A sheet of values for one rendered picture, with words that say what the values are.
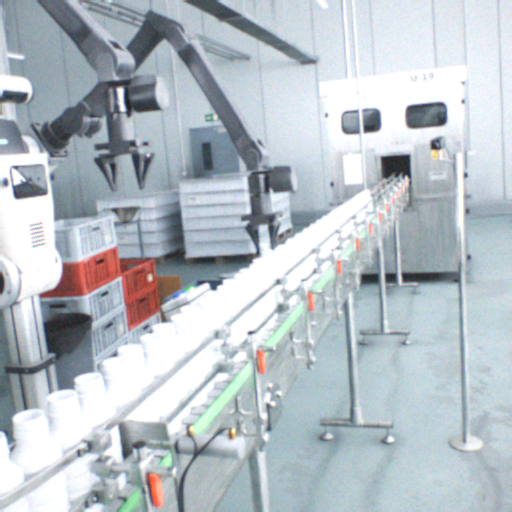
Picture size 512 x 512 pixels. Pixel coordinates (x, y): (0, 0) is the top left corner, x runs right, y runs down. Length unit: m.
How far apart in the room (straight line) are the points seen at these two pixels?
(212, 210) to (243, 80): 4.59
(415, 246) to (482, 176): 5.60
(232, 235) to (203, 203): 0.59
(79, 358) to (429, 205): 3.98
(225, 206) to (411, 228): 2.96
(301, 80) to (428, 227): 6.39
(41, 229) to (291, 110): 10.55
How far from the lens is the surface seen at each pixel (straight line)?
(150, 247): 8.90
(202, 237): 8.42
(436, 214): 6.23
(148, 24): 1.72
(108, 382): 0.90
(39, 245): 1.69
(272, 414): 1.46
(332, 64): 11.96
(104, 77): 1.24
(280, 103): 12.12
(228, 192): 8.22
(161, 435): 0.87
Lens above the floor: 1.44
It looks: 9 degrees down
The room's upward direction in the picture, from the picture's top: 5 degrees counter-clockwise
